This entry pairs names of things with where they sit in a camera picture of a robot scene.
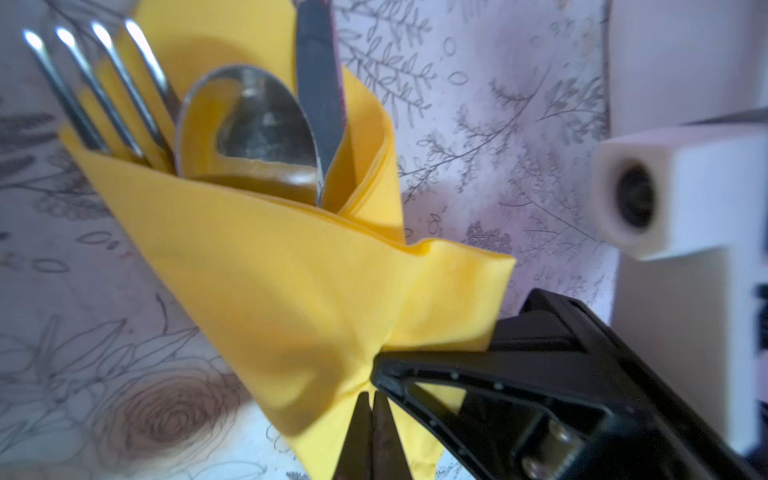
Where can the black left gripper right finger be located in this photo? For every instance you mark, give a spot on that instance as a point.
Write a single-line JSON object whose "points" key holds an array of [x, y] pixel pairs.
{"points": [[388, 457]]}

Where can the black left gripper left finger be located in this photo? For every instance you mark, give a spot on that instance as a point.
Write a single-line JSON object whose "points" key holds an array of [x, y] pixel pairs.
{"points": [[355, 461]]}

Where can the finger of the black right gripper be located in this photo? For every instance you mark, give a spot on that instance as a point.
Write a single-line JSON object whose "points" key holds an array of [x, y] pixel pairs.
{"points": [[557, 395]]}

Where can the yellow paper napkin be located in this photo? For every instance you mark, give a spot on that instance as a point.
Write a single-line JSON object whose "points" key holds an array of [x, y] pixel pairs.
{"points": [[299, 300]]}

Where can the silver spoon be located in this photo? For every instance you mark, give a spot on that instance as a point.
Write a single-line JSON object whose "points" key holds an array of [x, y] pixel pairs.
{"points": [[240, 126]]}

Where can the silver table knife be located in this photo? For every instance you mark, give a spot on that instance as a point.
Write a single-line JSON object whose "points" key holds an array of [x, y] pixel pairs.
{"points": [[318, 78]]}

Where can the silver fork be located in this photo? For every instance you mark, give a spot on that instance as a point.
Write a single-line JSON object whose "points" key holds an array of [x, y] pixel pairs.
{"points": [[84, 126]]}

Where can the white rectangular plastic tray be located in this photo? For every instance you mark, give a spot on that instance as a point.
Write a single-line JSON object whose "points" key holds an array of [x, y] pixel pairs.
{"points": [[675, 62]]}

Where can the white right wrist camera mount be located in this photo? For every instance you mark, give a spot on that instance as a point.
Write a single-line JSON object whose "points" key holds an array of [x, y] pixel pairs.
{"points": [[686, 207]]}

